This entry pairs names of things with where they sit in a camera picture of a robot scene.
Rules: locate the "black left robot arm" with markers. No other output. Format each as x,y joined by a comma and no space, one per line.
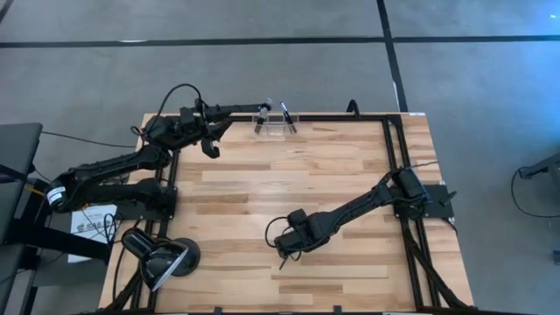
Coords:
109,166

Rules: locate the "grey side desk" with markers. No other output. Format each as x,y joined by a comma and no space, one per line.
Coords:
17,153

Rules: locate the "black floor tape strip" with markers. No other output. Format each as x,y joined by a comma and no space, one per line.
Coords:
219,42
391,57

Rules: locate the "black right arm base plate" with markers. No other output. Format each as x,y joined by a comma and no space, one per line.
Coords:
437,203

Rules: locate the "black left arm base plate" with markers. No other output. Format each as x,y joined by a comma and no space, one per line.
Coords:
131,212

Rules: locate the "large brown powder brush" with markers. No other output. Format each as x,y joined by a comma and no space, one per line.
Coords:
258,127

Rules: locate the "black desk lamp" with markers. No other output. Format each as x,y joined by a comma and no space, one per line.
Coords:
157,258

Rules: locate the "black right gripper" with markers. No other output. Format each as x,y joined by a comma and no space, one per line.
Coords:
302,234

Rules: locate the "white printed paper sheet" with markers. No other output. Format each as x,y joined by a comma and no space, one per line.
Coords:
87,227

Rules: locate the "black side desk frame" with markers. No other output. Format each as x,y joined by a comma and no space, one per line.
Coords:
65,245

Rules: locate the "medium black makeup brush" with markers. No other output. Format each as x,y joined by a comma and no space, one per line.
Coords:
286,114

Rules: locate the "clear acrylic brush organizer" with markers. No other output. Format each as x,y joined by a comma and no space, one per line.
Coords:
275,131

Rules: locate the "black flat bar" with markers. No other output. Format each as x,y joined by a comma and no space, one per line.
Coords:
249,107

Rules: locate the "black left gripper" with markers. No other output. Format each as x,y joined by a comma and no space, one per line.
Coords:
190,126

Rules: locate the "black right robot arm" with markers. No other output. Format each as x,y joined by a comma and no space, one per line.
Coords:
359,203

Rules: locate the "grey stand foot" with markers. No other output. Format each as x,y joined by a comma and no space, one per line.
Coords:
542,168

